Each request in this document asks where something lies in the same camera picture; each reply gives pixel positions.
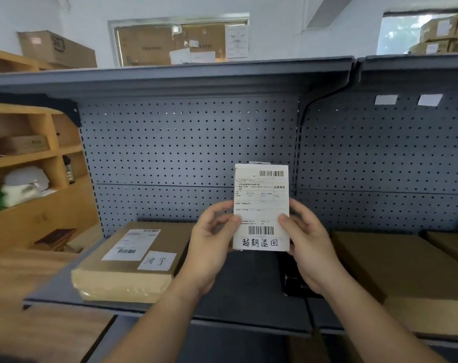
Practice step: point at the white paper sheet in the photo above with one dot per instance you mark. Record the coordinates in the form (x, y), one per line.
(203, 57)
(180, 56)

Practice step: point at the small flat cardboard carton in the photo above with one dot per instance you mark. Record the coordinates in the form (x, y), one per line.
(22, 144)

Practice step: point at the person's left hand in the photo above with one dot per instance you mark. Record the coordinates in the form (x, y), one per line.
(206, 257)

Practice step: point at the dark brown flat case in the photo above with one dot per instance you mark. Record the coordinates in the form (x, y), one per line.
(54, 239)

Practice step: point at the flattened cardboard sheets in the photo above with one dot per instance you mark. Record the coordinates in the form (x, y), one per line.
(87, 240)

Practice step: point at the small white box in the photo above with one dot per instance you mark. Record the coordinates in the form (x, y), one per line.
(261, 200)

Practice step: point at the small labelled cardboard carton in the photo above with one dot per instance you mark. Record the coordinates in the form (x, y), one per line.
(437, 29)
(429, 47)

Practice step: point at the grey metal pegboard shelf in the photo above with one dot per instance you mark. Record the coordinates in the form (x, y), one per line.
(176, 139)

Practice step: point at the person's left forearm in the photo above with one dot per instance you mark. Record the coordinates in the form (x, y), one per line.
(157, 328)

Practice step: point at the cardboard-covered window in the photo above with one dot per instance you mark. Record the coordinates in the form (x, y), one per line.
(145, 45)

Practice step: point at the black bottle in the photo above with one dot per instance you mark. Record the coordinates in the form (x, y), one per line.
(68, 170)

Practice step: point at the white sticker label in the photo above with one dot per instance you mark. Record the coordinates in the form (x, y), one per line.
(386, 100)
(430, 100)

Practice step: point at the white cloth bag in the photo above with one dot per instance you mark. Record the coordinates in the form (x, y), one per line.
(24, 185)

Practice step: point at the brown labelled parcel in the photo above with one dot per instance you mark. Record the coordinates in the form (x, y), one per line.
(176, 241)

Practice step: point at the black box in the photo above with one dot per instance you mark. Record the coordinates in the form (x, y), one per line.
(293, 275)

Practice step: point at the cardboard boxes at window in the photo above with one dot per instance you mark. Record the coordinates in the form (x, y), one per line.
(395, 33)

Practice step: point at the large printed cardboard carton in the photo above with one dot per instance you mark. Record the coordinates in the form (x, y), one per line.
(58, 50)

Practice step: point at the person's right hand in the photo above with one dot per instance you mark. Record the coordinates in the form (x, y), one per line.
(316, 257)

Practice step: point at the white printed carton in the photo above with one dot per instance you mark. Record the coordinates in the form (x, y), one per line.
(236, 41)

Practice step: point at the person's right forearm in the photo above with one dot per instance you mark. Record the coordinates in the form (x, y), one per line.
(376, 325)

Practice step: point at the wooden desk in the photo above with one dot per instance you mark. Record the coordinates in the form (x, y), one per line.
(32, 298)

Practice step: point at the wooden wall cabinet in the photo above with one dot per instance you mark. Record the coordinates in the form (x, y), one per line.
(54, 219)

